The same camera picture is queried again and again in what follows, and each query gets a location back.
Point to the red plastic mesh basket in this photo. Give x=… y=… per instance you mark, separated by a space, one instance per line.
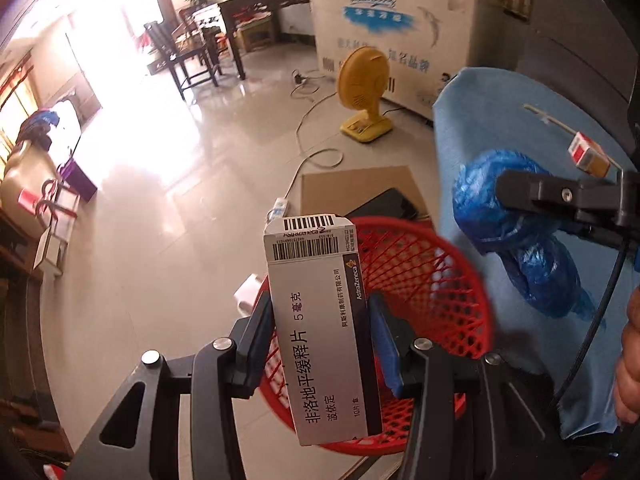
x=430 y=280

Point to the grey white medicine box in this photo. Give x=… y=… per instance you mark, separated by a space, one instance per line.
x=320 y=335

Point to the blue plastic bag bundle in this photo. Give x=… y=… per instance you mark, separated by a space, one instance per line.
x=480 y=220

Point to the purple box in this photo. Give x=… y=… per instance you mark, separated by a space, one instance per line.
x=80 y=180

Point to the black smartphone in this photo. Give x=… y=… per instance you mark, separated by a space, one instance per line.
x=385 y=205

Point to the person's right hand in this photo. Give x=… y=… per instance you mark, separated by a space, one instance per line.
x=631 y=375

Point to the brown cardboard sheet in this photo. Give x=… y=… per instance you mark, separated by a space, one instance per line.
x=330 y=190

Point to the dark wooden table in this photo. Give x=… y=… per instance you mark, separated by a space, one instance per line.
x=260 y=2

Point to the dark wooden chair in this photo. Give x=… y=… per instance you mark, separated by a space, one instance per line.
x=175 y=55

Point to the thin white stick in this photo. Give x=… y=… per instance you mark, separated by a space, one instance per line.
x=547 y=117

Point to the beige plastic jug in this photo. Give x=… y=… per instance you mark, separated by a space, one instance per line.
x=22 y=185

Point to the small white box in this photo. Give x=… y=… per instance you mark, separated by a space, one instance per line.
x=250 y=295

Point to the white chest freezer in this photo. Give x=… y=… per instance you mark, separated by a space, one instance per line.
x=400 y=20

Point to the wooden stool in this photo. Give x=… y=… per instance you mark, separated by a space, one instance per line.
x=257 y=35

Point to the white cardboard boxes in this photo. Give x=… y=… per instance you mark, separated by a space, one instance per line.
x=55 y=230

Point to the dark sofa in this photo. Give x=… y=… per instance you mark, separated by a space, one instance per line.
x=575 y=20

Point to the small orange red box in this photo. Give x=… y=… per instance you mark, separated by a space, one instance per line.
x=587 y=152

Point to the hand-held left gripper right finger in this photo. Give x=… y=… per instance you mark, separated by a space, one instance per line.
x=387 y=350

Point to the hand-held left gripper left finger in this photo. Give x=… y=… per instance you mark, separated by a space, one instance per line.
x=257 y=345

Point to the white power strip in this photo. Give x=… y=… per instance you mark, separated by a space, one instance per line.
x=277 y=210

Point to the yellow desk fan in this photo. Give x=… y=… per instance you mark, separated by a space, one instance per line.
x=362 y=80

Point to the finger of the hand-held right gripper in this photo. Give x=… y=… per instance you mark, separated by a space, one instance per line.
x=610 y=240
x=550 y=191

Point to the blue tablecloth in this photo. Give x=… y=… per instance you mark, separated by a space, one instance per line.
x=500 y=110

